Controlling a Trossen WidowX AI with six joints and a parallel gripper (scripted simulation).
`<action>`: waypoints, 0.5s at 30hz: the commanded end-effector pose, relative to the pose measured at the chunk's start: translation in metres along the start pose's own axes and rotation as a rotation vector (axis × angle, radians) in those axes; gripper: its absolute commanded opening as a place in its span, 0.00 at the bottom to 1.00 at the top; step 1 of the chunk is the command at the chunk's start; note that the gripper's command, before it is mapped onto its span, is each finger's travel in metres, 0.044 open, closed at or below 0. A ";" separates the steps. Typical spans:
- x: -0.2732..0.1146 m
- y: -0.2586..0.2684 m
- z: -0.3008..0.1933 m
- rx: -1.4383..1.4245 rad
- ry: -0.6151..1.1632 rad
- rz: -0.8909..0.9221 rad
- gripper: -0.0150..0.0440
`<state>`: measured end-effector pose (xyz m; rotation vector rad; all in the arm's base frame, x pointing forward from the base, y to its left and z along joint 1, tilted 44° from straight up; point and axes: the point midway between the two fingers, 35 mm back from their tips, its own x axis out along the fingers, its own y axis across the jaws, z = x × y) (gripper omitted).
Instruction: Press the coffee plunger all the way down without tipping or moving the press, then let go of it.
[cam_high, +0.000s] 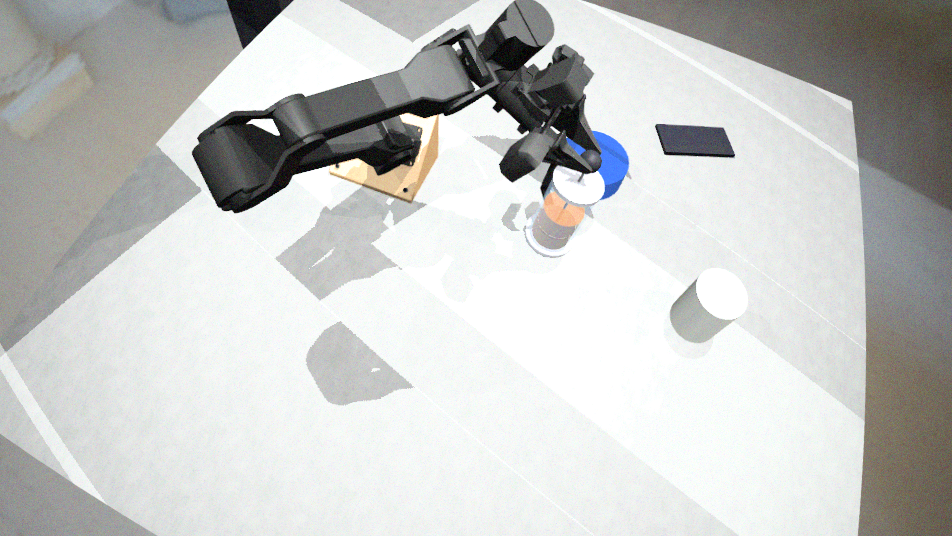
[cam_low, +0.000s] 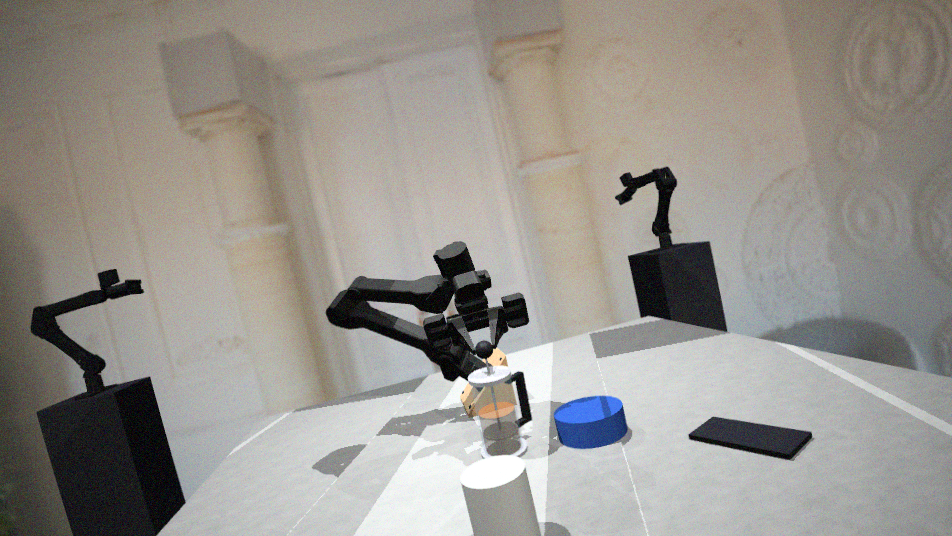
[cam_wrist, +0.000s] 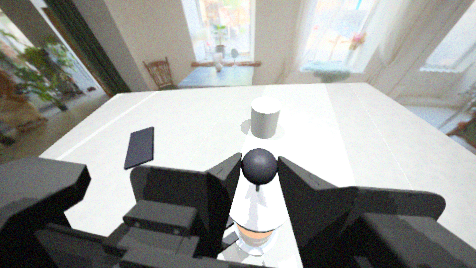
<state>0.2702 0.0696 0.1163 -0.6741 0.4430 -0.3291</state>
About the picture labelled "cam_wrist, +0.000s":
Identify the glass coffee press with black knob plunger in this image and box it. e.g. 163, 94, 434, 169
219, 148, 289, 255

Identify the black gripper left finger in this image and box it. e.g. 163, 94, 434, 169
130, 152, 242, 259

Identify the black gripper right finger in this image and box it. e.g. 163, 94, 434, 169
277, 156, 446, 268

